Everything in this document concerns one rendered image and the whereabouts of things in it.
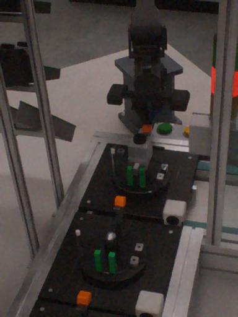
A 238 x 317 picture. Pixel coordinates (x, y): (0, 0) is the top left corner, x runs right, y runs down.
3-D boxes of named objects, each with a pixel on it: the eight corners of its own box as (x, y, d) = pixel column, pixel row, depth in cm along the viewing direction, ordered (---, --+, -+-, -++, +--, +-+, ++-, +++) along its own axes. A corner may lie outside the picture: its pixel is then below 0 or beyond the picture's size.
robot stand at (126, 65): (158, 103, 178) (158, 46, 165) (183, 127, 167) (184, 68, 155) (117, 117, 173) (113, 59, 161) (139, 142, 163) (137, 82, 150)
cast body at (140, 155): (134, 151, 133) (133, 127, 128) (152, 153, 132) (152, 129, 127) (126, 174, 127) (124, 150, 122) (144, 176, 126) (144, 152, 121)
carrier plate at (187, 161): (106, 149, 146) (106, 142, 145) (199, 160, 141) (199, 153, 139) (79, 213, 129) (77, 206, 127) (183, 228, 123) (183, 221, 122)
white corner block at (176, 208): (166, 211, 127) (166, 198, 125) (186, 213, 126) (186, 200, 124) (162, 225, 124) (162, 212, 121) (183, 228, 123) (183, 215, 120)
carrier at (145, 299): (76, 217, 127) (70, 176, 120) (181, 233, 122) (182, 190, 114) (38, 303, 110) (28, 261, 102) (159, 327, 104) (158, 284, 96)
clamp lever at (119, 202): (115, 228, 118) (116, 195, 115) (124, 230, 117) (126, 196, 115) (110, 236, 114) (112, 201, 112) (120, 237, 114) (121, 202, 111)
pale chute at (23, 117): (28, 132, 148) (33, 115, 148) (72, 142, 143) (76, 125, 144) (-35, 109, 122) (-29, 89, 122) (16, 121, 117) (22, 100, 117)
